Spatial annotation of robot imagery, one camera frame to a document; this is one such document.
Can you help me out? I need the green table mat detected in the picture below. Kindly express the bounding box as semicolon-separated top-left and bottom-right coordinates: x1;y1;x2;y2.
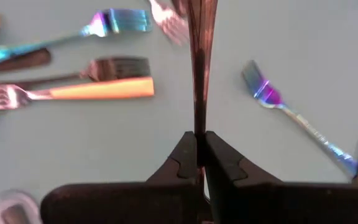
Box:
0;0;358;224

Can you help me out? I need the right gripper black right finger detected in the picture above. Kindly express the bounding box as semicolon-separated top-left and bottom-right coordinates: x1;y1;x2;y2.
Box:
204;130;358;224

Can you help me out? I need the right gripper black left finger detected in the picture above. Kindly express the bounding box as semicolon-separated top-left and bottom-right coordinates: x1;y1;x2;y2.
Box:
40;130;200;224

